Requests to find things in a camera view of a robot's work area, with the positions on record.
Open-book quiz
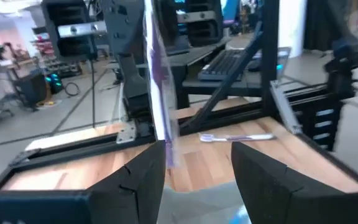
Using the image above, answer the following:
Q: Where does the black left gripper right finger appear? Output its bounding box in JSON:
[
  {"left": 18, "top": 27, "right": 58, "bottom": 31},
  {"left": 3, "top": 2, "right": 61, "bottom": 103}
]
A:
[{"left": 231, "top": 141, "right": 358, "bottom": 224}]

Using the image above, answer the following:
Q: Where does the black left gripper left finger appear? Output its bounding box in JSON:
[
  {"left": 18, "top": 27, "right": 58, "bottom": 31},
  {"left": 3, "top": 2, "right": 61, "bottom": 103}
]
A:
[{"left": 0, "top": 139, "right": 167, "bottom": 224}]

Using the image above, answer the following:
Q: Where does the orange white wrapped toothbrush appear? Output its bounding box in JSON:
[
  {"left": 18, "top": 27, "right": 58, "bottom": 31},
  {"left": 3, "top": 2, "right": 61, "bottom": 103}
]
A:
[{"left": 199, "top": 133, "right": 275, "bottom": 143}]

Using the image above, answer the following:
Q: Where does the black device with blue top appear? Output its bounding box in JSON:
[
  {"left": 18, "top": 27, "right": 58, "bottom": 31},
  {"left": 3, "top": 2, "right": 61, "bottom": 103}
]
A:
[{"left": 323, "top": 30, "right": 358, "bottom": 101}]

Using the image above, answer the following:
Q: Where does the black side table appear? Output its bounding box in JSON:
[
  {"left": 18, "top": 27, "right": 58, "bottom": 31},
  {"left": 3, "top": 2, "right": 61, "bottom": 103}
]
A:
[{"left": 166, "top": 35, "right": 273, "bottom": 110}]

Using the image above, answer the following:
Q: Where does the black computer tower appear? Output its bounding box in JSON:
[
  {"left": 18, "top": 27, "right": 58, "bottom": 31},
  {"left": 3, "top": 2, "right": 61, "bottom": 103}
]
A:
[{"left": 13, "top": 71, "right": 65, "bottom": 109}]

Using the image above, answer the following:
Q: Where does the black box on stand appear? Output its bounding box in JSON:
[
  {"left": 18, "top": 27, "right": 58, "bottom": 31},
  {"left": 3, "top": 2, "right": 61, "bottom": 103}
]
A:
[{"left": 41, "top": 0, "right": 108, "bottom": 128}]

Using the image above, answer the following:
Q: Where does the red shelving rack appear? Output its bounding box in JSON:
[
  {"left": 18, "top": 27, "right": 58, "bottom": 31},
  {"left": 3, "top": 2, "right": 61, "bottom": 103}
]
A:
[{"left": 32, "top": 32, "right": 56, "bottom": 57}]

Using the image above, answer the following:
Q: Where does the black computer case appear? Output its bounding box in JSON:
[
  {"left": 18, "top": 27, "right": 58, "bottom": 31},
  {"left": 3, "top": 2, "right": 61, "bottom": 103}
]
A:
[{"left": 154, "top": 0, "right": 225, "bottom": 47}]

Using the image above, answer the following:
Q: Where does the white metal bracket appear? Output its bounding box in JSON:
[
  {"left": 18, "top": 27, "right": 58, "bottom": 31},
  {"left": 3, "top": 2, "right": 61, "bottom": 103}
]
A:
[
  {"left": 270, "top": 80, "right": 303, "bottom": 135},
  {"left": 116, "top": 123, "right": 138, "bottom": 144}
]

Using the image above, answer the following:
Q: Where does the black aluminium table frame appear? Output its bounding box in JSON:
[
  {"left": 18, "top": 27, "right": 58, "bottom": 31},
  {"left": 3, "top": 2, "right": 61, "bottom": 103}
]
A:
[{"left": 0, "top": 0, "right": 358, "bottom": 191}]

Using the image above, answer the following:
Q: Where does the black slotted frame plate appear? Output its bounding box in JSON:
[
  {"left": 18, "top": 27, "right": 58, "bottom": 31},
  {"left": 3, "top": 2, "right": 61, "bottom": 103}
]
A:
[{"left": 300, "top": 99, "right": 343, "bottom": 152}]

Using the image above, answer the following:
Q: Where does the black cable coil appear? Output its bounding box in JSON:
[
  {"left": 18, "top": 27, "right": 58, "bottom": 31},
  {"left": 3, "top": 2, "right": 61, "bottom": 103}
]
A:
[{"left": 63, "top": 81, "right": 81, "bottom": 97}]

